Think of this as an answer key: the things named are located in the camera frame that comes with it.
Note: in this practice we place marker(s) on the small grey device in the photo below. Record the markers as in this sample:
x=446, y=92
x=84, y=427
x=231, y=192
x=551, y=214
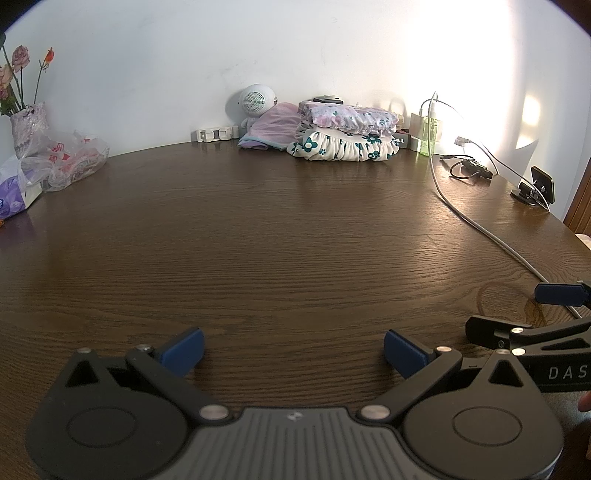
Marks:
x=328, y=98

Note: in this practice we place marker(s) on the black box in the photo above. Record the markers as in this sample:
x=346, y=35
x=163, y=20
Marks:
x=402, y=141

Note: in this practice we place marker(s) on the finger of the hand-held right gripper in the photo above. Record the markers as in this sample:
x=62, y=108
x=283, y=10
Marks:
x=489, y=330
x=558, y=294

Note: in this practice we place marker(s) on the purple floral folded cloth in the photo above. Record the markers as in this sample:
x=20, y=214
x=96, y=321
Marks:
x=346, y=115

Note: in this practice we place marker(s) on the white paper sheet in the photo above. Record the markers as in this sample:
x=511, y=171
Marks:
x=519, y=161

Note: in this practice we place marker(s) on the white robot speaker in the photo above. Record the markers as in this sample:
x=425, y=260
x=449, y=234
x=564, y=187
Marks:
x=256, y=99

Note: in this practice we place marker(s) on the black phone stand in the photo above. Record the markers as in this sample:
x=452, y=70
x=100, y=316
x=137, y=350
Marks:
x=542, y=182

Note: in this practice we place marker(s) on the purple tissue pack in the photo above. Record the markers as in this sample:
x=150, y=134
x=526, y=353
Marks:
x=14, y=194

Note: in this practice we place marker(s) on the green pump bottle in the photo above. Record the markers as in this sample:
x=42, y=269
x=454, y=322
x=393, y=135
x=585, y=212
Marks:
x=431, y=138

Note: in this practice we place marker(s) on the dried rose bouquet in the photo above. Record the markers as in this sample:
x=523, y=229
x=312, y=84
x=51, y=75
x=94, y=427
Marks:
x=19, y=56

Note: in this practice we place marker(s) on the clear red printed plastic bag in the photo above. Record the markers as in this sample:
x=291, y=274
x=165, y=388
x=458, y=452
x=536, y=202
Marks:
x=69, y=157

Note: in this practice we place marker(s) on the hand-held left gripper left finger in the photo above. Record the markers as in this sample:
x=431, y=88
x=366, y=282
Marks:
x=182, y=353

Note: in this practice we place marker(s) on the person's right hand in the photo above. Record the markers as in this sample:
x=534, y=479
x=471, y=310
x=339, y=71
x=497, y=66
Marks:
x=586, y=402

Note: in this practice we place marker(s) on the lilac wrapped vase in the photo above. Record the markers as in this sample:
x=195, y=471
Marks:
x=30, y=124

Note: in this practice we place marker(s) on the white charger block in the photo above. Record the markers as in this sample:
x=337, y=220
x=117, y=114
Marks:
x=419, y=123

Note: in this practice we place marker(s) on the pink and blue shirt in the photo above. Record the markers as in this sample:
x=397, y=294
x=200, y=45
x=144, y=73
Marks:
x=277, y=124

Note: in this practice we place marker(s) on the white power strip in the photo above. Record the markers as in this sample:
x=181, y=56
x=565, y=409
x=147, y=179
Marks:
x=214, y=134

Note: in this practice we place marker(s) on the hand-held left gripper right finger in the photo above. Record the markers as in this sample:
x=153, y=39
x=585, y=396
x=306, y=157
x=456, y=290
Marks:
x=404, y=353

